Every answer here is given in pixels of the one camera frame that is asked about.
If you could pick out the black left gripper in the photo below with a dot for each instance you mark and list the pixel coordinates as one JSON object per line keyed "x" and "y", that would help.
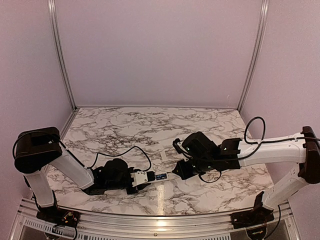
{"x": 133, "y": 191}

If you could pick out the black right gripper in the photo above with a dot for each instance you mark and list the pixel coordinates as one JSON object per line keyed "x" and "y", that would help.
{"x": 181, "y": 170}

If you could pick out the white remote control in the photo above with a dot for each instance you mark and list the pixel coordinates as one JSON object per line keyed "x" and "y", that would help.
{"x": 154, "y": 177}

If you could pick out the white battery cover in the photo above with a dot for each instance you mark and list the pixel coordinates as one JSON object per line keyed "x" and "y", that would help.
{"x": 163, "y": 156}

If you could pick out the blue battery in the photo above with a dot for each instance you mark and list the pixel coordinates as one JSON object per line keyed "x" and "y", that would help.
{"x": 161, "y": 176}

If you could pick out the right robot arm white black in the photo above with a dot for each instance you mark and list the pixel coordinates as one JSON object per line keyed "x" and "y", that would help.
{"x": 302, "y": 149}

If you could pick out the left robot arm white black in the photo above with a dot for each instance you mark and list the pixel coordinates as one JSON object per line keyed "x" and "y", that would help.
{"x": 34, "y": 150}

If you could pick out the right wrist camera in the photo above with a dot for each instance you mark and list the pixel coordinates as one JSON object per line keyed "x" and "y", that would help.
{"x": 179, "y": 149}

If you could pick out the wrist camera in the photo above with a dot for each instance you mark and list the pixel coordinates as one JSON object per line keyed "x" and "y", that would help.
{"x": 142, "y": 177}
{"x": 179, "y": 149}

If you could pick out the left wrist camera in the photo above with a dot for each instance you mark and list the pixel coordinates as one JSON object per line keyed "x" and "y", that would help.
{"x": 142, "y": 177}

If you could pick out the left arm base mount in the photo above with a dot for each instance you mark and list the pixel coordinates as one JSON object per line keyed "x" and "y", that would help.
{"x": 57, "y": 215}

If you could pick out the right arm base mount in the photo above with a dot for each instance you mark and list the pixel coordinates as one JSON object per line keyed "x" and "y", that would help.
{"x": 259, "y": 214}

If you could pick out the front aluminium rail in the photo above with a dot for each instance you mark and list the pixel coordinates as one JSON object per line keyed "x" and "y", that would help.
{"x": 107, "y": 226}

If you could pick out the left aluminium frame post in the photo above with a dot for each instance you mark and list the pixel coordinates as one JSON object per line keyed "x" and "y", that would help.
{"x": 60, "y": 55}

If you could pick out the aluminium frame post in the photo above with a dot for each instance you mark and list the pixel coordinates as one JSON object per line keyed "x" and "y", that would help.
{"x": 60, "y": 55}
{"x": 261, "y": 29}

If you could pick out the right aluminium frame post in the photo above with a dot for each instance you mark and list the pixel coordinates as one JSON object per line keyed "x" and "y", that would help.
{"x": 261, "y": 29}

